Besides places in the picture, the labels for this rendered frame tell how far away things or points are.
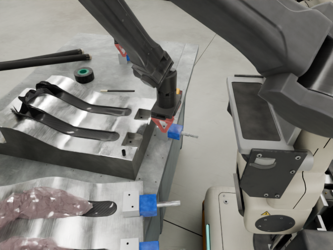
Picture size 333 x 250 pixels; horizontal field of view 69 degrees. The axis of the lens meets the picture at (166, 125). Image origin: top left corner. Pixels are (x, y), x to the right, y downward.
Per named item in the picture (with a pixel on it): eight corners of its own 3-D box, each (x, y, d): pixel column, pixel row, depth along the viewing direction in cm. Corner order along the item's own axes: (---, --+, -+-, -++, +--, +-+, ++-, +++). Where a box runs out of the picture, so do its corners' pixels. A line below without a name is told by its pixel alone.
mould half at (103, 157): (157, 119, 87) (156, 88, 78) (135, 180, 69) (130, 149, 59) (32, 100, 95) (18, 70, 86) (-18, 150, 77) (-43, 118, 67)
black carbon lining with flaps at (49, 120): (134, 113, 79) (131, 89, 72) (116, 150, 68) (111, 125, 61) (38, 98, 85) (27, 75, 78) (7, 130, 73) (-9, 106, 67)
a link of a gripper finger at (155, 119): (151, 134, 76) (149, 111, 70) (158, 119, 81) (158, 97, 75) (172, 140, 75) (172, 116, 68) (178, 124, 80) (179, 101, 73)
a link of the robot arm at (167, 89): (168, 77, 61) (181, 67, 64) (147, 68, 64) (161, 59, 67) (168, 98, 66) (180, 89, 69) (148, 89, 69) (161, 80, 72)
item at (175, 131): (199, 137, 81) (200, 125, 77) (195, 148, 77) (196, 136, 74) (161, 128, 84) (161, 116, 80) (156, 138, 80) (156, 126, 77)
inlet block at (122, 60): (146, 57, 120) (145, 47, 116) (147, 62, 116) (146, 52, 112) (119, 59, 119) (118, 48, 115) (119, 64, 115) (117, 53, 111)
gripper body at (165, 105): (150, 115, 70) (148, 95, 65) (161, 95, 77) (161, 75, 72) (171, 120, 69) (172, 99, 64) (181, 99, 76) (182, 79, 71)
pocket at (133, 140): (143, 143, 72) (142, 134, 69) (138, 156, 68) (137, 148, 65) (129, 140, 72) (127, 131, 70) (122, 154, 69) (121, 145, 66)
